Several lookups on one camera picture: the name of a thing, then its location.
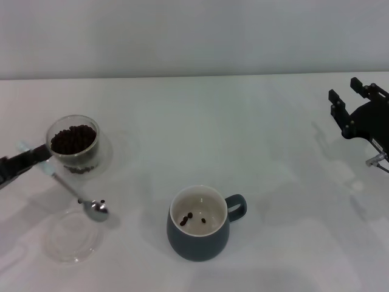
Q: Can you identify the double-walled clear glass cup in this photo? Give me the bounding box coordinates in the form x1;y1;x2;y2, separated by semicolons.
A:
44;114;114;181

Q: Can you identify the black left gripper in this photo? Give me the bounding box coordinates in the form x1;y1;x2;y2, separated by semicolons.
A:
0;144;53;191

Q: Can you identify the blue-handled metal spoon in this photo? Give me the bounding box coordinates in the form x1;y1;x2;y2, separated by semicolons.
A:
16;140;109;223

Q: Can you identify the small scooped coffee beans portion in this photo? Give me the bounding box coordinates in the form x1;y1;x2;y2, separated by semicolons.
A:
179;212;208;228

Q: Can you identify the coffee beans pile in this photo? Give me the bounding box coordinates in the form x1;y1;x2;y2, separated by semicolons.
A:
50;124;97;155

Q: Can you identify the clear glass saucer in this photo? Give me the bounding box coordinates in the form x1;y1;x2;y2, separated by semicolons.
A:
44;209;105;265

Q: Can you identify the dark blue ceramic mug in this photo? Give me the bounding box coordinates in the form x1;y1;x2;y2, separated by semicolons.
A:
166;184;248;262

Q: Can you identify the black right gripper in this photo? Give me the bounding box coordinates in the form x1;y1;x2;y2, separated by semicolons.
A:
328;77;389;150

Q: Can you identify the right gripper cable with plug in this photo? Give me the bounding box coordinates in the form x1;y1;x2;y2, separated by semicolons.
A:
365;153;389;175

